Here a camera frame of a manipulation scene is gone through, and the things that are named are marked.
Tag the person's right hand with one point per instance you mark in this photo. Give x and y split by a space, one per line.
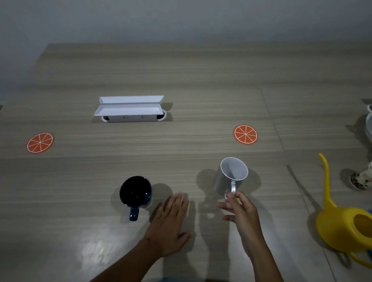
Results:
244 219

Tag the person's right thumb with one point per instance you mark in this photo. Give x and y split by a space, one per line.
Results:
233 197

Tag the person's left thumb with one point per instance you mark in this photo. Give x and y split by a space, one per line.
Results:
186 238

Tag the yellow watering can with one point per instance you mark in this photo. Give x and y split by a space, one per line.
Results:
344 227

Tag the person's left middle finger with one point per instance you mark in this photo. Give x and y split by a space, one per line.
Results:
177 205

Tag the person's left forearm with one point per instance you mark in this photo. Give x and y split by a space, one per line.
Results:
123 267

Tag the small patterned flower pot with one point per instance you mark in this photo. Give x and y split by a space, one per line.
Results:
369 176

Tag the person's left hand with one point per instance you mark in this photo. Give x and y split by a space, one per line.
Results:
165 230

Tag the white mug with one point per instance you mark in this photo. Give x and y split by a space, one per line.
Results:
230 175

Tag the orange slice coaster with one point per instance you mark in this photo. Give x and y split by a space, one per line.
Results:
40 142
245 134

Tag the person's right forearm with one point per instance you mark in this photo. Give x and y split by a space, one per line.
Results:
271 276

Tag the dark blue mug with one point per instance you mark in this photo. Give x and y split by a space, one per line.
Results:
135 193

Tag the person's left little finger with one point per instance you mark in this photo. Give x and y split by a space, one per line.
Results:
157 213

